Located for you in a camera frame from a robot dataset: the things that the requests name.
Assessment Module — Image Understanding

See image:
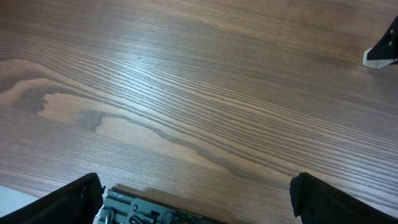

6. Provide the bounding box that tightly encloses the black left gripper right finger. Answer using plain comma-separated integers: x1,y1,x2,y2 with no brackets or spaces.
289,172,397,224

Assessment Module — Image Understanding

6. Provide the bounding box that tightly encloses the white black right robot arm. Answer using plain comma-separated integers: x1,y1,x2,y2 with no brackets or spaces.
362,17,398,68

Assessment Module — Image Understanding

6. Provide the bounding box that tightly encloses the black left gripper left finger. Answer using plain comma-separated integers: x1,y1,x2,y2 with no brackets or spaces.
1,172,104,224

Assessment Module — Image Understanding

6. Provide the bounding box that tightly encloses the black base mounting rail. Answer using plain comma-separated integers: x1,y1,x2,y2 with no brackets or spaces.
93,187,226,224

